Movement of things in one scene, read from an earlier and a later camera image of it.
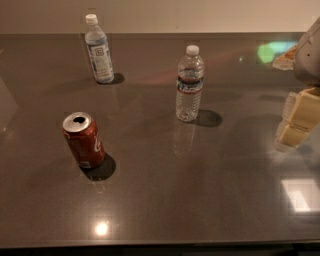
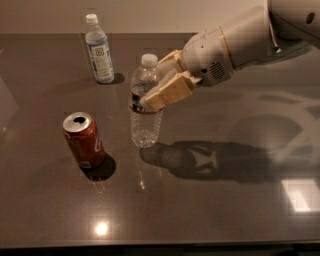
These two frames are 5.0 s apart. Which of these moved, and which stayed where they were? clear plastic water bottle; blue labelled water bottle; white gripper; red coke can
Moved: white gripper; clear plastic water bottle
Stayed: red coke can; blue labelled water bottle
